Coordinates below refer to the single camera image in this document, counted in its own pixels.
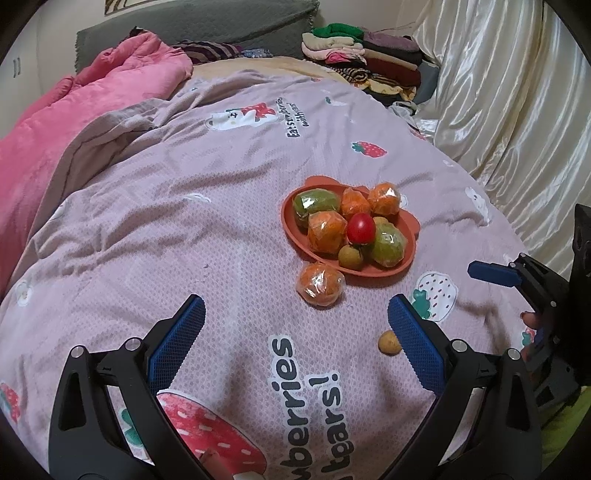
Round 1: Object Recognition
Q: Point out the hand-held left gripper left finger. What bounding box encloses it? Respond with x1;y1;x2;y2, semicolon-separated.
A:
46;294;213;480

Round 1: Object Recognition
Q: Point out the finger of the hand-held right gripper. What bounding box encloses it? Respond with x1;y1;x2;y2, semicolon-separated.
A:
467;253;573;319

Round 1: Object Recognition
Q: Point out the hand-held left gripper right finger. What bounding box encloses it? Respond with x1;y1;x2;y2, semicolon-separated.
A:
385;294;543;480

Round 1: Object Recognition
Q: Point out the small yellow-brown longan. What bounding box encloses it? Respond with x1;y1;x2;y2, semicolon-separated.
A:
338;244;365;269
378;330;402;356

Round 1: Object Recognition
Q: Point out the plastic-wrapped orange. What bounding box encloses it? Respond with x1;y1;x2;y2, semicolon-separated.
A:
307;210;348;254
368;182;402;217
295;261;346;306
341;187;372;221

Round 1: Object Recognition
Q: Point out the orange-red plate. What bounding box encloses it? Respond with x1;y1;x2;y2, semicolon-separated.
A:
280;175;420;276

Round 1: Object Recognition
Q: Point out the red tomato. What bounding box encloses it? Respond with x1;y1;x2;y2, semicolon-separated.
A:
347;213;376;244

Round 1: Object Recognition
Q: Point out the person's right hand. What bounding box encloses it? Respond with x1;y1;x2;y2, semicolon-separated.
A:
519;311;549;365

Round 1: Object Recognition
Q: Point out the person's green clothing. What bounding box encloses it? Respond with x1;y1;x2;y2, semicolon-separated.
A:
538;385;591;472

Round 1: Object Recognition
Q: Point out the plastic-wrapped green fruit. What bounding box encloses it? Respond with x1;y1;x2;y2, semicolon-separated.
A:
368;217;409;268
294;188;341;229

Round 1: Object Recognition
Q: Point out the pink printed quilt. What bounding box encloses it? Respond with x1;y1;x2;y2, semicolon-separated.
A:
0;76;541;480

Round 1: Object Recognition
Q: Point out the cream satin curtain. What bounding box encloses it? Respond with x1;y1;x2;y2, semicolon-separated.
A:
409;0;591;278

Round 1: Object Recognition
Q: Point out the bright pink blanket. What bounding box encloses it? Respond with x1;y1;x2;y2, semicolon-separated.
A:
0;32;195;296

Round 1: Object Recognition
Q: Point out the stack of folded clothes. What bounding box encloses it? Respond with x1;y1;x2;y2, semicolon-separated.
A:
301;22;423;103

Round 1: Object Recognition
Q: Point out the dark striped cloth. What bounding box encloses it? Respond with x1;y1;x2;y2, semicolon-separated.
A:
173;39;243;66

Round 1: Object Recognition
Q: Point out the beige bed sheet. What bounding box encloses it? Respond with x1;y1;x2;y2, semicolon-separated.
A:
191;55;352;85

